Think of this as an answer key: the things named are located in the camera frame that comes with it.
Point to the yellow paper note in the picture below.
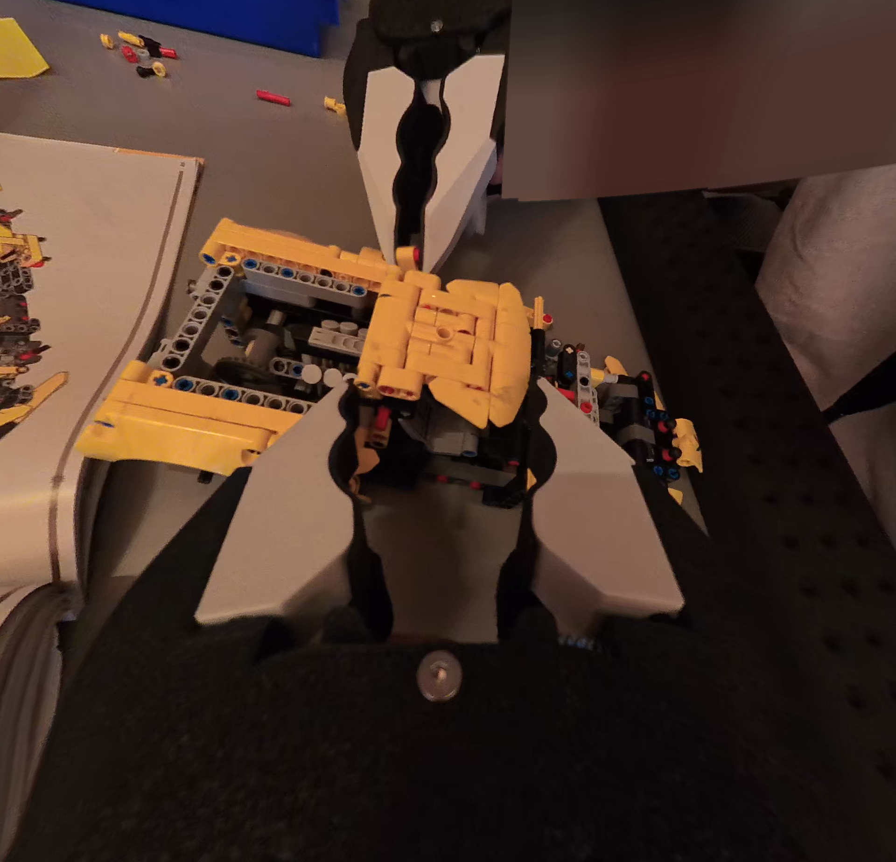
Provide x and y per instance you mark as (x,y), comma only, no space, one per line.
(17,53)

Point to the open instruction booklet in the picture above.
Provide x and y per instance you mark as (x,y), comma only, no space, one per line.
(91,281)

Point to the scattered small brick pieces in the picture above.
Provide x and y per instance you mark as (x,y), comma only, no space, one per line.
(273,97)

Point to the person's white shirt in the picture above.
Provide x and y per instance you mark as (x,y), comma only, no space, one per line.
(826,281)

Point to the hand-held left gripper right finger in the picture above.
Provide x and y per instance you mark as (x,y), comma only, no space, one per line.
(602,526)

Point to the yellow toy brick car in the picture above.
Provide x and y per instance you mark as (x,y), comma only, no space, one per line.
(448,344)

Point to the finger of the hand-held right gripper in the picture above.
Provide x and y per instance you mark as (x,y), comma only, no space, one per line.
(469,127)
(378,148)

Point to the black perforated mat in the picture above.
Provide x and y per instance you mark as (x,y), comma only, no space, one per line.
(735,526)

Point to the grey desk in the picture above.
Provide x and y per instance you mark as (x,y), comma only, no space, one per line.
(280,176)

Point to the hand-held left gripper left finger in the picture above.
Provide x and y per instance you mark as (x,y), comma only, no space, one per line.
(280,526)

